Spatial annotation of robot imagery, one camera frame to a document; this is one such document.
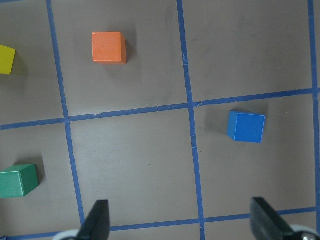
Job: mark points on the yellow wooden cube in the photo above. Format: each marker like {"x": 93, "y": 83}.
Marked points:
{"x": 7, "y": 56}

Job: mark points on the blue wooden cube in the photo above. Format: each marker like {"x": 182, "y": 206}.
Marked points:
{"x": 245, "y": 126}

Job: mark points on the orange wooden cube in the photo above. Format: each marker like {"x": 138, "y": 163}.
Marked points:
{"x": 109, "y": 48}

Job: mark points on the green wooden cube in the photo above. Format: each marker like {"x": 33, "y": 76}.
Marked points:
{"x": 18, "y": 181}

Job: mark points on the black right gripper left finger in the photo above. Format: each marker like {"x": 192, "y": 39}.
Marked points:
{"x": 97, "y": 223}

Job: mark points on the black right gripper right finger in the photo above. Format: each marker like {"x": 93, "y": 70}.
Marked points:
{"x": 266, "y": 223}

